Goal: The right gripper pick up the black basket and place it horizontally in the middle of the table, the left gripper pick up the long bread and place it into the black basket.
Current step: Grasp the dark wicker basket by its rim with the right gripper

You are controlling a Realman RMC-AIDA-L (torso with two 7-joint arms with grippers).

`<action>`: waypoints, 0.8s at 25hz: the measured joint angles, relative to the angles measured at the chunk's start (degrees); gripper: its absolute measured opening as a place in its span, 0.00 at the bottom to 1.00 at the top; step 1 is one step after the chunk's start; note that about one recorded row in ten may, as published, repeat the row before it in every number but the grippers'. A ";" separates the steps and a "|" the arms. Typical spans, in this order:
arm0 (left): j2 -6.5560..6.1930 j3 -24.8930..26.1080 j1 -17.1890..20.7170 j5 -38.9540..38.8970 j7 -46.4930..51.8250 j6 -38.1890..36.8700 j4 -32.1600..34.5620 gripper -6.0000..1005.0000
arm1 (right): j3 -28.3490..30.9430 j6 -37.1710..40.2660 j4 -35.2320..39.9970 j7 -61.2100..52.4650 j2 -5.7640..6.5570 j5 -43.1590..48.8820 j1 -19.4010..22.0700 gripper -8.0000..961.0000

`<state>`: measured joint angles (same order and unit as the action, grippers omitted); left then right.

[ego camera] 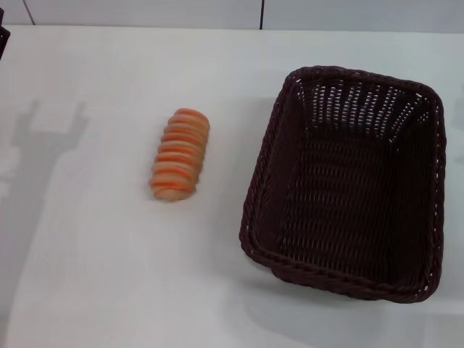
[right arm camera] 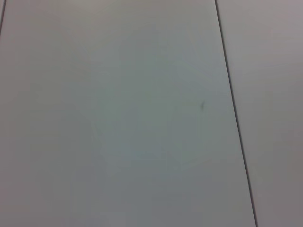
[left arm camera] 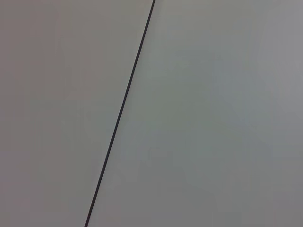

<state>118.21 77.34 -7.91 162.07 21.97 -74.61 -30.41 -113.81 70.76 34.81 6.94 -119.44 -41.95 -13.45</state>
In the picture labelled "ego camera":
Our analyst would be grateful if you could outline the orange striped bread roll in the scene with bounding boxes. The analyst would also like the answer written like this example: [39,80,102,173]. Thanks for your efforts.
[149,107,211,202]

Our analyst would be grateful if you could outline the dark brown wicker basket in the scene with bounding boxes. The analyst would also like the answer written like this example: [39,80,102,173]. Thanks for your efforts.
[239,65,447,302]

